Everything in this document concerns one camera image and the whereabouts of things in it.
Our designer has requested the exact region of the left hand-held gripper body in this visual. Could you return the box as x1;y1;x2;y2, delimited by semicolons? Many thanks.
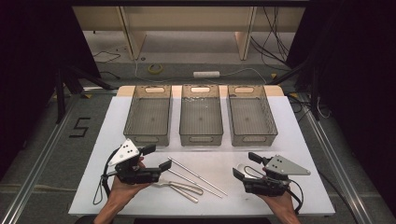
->
107;138;162;185

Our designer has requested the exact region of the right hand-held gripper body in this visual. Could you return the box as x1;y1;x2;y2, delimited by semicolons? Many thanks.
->
243;154;312;198

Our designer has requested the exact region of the clear grey plastic bin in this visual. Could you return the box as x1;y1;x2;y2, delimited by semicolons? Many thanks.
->
226;84;278;147
122;84;173;147
178;84;224;147

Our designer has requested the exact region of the person's right hand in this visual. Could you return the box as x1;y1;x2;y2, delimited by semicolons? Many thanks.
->
259;186;297;217

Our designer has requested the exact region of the person's left hand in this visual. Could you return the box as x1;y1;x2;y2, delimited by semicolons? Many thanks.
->
106;157;154;204

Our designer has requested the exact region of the metal chopstick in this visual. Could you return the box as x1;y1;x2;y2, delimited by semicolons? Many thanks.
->
167;156;229;197
167;168;224;200

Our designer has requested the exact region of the yellow tape roll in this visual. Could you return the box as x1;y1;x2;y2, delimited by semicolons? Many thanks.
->
148;63;164;76

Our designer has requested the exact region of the black metal stand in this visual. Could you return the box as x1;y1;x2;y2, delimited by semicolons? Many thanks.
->
53;63;118;125
266;57;323;121

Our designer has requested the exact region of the white power strip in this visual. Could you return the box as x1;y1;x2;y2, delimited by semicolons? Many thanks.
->
192;70;221;79

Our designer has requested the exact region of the dark curtain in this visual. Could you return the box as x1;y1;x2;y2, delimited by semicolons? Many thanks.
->
285;0;396;217
0;0;102;178

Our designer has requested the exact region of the beige wooden cabinet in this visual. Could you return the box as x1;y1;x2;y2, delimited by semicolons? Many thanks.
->
72;5;306;62

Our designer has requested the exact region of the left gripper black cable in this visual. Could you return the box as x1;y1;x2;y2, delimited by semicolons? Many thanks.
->
101;152;122;200

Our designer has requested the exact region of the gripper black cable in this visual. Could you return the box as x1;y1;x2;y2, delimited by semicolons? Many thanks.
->
285;178;304;217
101;152;122;200

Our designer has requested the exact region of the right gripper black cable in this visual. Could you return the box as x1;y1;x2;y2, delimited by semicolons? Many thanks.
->
285;178;304;217

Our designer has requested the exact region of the left gripper thin cord loop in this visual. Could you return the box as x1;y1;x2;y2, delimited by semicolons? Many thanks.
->
92;175;108;206

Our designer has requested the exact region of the metal floor rail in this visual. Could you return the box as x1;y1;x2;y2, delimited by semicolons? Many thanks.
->
0;92;80;224
297;92;376;224

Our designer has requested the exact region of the white power cable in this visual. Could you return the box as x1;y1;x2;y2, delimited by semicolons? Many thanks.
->
134;57;269;86

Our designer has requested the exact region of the black floor cable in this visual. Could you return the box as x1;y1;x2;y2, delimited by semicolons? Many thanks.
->
92;49;122;80

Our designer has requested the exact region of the bundle of black cables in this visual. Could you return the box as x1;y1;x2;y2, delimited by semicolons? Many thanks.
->
249;6;291;69

